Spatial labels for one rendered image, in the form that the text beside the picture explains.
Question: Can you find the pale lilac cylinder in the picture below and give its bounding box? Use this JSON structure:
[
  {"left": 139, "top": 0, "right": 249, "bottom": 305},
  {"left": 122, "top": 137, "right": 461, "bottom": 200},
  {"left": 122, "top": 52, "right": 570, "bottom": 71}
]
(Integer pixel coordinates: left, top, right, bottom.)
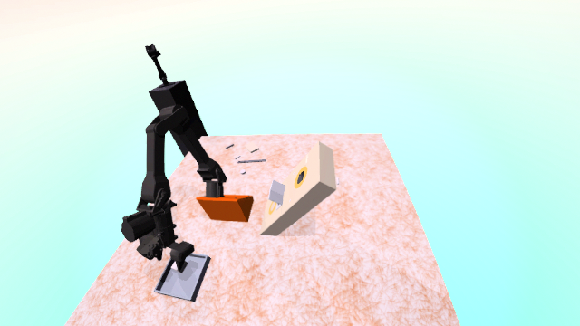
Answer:
[{"left": 171, "top": 261, "right": 188, "bottom": 273}]

